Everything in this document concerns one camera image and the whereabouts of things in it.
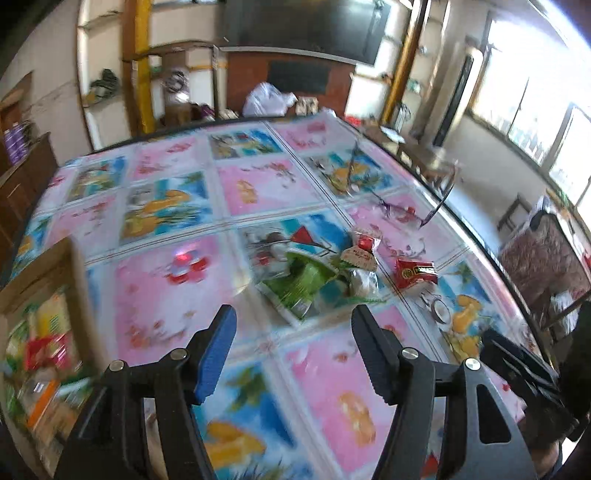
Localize cardboard box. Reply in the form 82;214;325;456
0;237;95;467

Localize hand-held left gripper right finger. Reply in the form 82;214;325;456
352;305;539;480

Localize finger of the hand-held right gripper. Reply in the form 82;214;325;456
482;329;550;384

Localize orange cracker packet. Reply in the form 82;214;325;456
28;378;63;430

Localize printed fruit tablecloth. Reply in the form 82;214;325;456
9;111;541;480

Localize floral armchair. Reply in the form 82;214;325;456
499;212;591;324

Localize black television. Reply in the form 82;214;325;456
221;0;392;65

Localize wall shelf unit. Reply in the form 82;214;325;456
76;0;153;112
351;0;444;125

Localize brown television cabinet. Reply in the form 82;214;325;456
226;46;356;118

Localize dark red snack packet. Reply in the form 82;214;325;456
23;333;79;372

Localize wooden stool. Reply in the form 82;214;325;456
498;194;532;234

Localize wooden side table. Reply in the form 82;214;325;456
369;124;458;185

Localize pale brown snack packet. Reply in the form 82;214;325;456
342;228;385;271

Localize wooden cabinet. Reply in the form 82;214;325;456
0;131;58;278

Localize purple eyeglasses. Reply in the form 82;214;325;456
346;143;463;230

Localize white plastic bag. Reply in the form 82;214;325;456
242;82;298;117

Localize clear round snack packet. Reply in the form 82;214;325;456
347;268;385;301

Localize large green snack packet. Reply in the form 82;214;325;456
255;251;354;326

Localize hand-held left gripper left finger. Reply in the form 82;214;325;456
53;305;237;480

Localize green yellow snack packet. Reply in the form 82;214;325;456
7;295;70;342

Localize large window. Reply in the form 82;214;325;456
466;9;591;204

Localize standing air conditioner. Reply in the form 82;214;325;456
431;44;483;148

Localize wooden chair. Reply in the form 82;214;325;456
122;41;228;134

